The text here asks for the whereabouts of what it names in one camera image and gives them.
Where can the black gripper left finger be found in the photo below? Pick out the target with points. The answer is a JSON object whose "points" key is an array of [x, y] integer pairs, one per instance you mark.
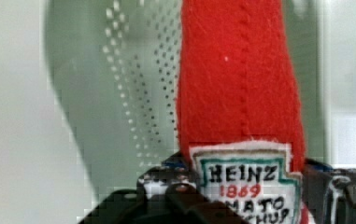
{"points": [[165, 194]]}

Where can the red felt ketchup bottle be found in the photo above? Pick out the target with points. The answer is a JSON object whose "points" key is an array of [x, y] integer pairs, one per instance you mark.
{"points": [[239, 113]]}

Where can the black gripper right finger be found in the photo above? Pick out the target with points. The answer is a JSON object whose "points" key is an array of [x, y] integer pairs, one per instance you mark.
{"points": [[330, 193]]}

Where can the green oval strainer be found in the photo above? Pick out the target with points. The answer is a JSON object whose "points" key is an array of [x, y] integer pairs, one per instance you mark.
{"points": [[115, 65]]}

